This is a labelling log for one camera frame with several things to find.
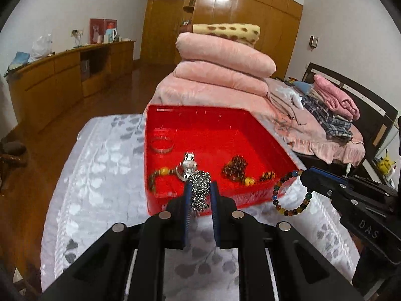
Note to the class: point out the beige folded garment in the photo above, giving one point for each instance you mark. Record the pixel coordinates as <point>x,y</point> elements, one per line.
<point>287,100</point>

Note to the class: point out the grey floral table cloth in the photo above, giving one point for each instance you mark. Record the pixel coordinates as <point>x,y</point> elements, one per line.
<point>102,183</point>

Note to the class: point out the lower pink folded quilt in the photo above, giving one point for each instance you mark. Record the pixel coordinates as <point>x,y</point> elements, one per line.
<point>209,73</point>

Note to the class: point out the yellow pikachu toy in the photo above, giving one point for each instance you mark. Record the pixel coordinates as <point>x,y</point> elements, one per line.
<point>386,166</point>

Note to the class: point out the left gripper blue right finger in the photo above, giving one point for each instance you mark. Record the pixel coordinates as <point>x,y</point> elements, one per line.
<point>275,261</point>

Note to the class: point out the wall telephone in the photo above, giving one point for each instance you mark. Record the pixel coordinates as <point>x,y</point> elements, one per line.
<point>313,41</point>

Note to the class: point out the red picture frames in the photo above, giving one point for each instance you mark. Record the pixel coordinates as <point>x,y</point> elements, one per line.
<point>98,27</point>

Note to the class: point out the plaid folded clothes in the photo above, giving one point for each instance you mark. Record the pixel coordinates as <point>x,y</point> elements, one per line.
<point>334,127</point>

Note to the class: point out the white plastic bag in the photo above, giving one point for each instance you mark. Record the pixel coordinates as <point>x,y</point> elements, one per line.
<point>41,47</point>

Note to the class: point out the upper pink folded quilt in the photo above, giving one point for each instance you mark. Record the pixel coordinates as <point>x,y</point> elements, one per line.
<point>226,53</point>

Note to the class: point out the wide silver bangle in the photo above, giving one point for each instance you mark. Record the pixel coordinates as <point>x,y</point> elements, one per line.
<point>162,144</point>

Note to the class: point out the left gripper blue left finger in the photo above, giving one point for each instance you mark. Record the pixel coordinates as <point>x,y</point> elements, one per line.
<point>127,262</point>

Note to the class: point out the pink folded towel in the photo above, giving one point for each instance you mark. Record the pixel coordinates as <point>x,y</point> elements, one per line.
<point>336,99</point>

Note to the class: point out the wooden sideboard desk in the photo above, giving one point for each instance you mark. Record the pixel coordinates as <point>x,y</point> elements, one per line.
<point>42,90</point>

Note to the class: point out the red plastic tray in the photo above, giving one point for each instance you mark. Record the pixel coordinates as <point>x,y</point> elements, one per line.
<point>215,135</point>

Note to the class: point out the black bed headboard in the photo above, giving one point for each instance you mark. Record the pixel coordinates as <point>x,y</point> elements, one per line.
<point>377,116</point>

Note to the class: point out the silver metal wristwatch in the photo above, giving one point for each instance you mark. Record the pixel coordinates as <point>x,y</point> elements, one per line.
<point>186,167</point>

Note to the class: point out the white electric kettle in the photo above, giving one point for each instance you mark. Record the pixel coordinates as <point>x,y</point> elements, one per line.
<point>110,35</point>

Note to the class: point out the yellow brown spotted blanket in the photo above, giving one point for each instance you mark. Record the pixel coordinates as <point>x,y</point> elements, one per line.
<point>244,33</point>

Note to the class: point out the pink bed sheet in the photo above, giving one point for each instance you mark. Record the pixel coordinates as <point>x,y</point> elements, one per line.
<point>309,139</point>

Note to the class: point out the pink folded quilt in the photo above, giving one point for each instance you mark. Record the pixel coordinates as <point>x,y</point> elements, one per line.
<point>226,53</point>
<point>209,73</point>

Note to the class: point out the wooden wardrobe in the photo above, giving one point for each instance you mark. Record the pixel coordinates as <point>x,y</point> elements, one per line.
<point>278,20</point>

